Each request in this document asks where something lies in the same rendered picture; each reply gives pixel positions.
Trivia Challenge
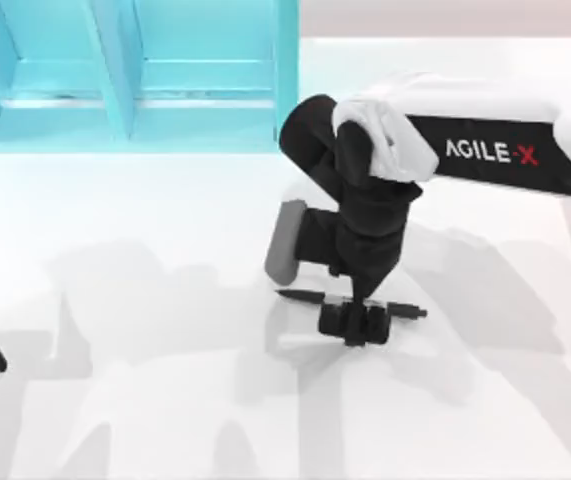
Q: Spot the light blue rack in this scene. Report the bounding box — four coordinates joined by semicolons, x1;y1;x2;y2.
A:
0;0;299;154

